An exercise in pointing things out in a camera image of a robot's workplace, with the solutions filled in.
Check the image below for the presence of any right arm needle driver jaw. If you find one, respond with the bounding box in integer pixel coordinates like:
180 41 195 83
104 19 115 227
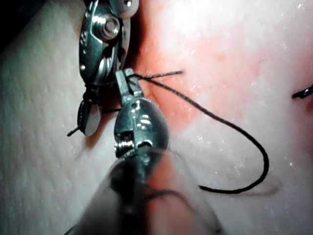
76 97 88 134
84 99 102 137

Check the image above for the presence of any left arm needle driver jaw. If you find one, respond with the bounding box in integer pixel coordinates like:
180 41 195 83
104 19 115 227
127 78 145 98
114 68 135 104

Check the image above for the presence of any right arm needle driver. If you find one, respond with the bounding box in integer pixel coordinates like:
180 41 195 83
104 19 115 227
77 0 138 88

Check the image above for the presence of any left arm needle driver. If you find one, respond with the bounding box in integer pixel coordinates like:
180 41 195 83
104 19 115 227
113 95 170 160

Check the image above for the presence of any black thread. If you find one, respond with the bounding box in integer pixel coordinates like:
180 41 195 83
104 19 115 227
67 70 270 195

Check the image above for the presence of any tissue pad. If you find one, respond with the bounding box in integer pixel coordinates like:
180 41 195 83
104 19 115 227
0 0 313 235

